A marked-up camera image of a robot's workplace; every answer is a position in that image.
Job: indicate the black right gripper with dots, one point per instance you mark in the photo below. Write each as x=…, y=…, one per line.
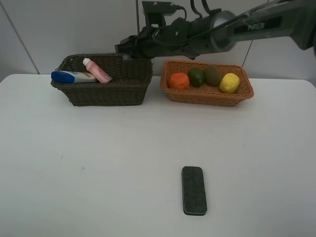
x=157, y=39

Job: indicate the green avocado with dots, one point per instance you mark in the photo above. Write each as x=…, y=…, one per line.
x=196, y=77

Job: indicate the orange fruit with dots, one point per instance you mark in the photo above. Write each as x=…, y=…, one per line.
x=178, y=81

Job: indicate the brown kiwi fruit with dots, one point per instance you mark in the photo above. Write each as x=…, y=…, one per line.
x=212, y=75

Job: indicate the yellow lemon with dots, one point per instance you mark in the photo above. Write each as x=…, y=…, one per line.
x=229, y=83

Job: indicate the pink bottle white cap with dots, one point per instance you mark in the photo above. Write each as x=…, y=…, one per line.
x=96, y=71

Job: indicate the white bottle blue cap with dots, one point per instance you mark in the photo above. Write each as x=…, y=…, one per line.
x=65, y=77

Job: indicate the grey felt board eraser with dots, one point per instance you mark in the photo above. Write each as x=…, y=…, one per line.
x=193, y=191

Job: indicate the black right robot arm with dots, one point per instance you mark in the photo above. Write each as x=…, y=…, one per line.
x=219, y=30

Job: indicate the dark brown wicker basket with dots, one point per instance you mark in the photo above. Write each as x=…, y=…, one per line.
x=130, y=80

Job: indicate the orange wicker basket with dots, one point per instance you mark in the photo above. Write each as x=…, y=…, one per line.
x=206, y=94

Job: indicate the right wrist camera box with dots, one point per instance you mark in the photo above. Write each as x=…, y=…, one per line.
x=155, y=12

